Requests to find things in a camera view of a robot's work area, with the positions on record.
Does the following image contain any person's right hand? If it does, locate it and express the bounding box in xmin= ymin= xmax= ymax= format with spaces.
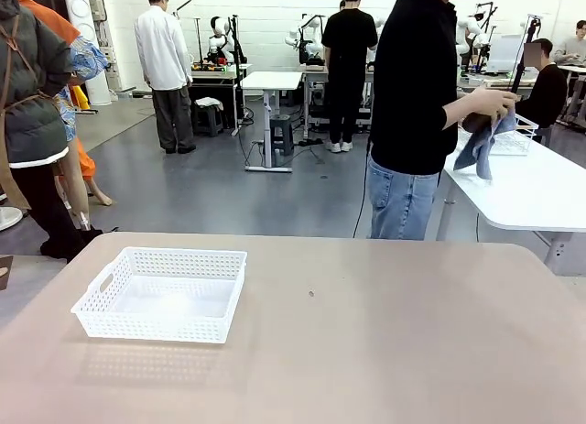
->
xmin=472 ymin=86 xmax=519 ymax=120

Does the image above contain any blue-grey cleaning cloth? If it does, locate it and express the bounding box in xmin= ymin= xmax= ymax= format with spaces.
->
xmin=452 ymin=106 xmax=518 ymax=181

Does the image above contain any white perforated plastic basket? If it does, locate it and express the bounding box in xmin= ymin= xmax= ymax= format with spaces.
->
xmin=70 ymin=246 xmax=248 ymax=344

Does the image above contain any person's right forearm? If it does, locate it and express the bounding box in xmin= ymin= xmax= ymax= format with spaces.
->
xmin=441 ymin=92 xmax=480 ymax=130

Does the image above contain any seated person in black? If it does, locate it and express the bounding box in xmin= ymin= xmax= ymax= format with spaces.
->
xmin=515 ymin=38 xmax=570 ymax=130

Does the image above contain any person in black shirt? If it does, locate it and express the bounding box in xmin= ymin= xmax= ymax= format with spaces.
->
xmin=365 ymin=0 xmax=477 ymax=241

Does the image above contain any seated person in grey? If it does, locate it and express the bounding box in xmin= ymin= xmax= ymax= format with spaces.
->
xmin=552 ymin=19 xmax=586 ymax=64

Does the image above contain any white rounded side table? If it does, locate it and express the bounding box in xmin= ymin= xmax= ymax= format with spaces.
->
xmin=437 ymin=121 xmax=586 ymax=277

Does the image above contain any background person in black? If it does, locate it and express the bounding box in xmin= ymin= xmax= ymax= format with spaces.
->
xmin=320 ymin=0 xmax=379 ymax=154

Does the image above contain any grey plastic stool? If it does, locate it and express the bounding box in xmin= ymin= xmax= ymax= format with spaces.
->
xmin=268 ymin=114 xmax=295 ymax=158

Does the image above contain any white standing desk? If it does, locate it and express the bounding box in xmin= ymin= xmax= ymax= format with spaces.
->
xmin=240 ymin=71 xmax=304 ymax=174

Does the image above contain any dark stool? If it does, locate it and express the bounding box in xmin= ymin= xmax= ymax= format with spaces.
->
xmin=190 ymin=96 xmax=226 ymax=137

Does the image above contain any person in white shirt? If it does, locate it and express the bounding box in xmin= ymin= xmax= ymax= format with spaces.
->
xmin=134 ymin=0 xmax=198 ymax=155

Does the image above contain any yellow cone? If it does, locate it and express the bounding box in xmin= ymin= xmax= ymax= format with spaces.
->
xmin=71 ymin=84 xmax=91 ymax=112

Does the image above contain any mannequin in orange clothes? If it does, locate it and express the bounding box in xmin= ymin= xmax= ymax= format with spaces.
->
xmin=13 ymin=0 xmax=114 ymax=208

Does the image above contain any white tower air conditioner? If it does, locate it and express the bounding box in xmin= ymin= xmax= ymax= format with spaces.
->
xmin=63 ymin=0 xmax=114 ymax=107

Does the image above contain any mannequin with dark vest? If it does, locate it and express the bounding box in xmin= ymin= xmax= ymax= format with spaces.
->
xmin=0 ymin=0 xmax=104 ymax=263

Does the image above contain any white round fan base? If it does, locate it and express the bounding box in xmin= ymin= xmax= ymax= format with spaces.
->
xmin=0 ymin=206 xmax=24 ymax=234

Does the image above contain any white wire rack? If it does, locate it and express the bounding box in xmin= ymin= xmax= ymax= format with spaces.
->
xmin=487 ymin=114 xmax=539 ymax=158

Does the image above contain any black camera stand pole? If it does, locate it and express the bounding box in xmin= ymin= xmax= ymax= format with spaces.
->
xmin=509 ymin=13 xmax=544 ymax=94

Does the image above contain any black hanging cable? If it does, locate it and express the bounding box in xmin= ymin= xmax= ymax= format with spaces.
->
xmin=352 ymin=137 xmax=373 ymax=240

